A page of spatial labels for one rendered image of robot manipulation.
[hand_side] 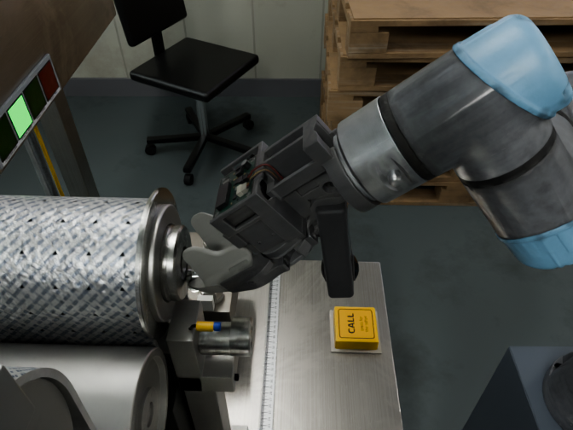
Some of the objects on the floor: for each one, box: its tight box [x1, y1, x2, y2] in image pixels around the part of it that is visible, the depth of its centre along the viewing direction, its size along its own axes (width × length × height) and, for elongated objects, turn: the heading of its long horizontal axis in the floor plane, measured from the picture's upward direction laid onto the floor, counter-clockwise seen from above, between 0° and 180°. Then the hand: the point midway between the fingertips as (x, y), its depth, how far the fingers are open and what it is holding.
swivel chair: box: [113, 0, 259, 185], centre depth 240 cm, size 64×64×100 cm
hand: (205, 276), depth 50 cm, fingers closed, pressing on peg
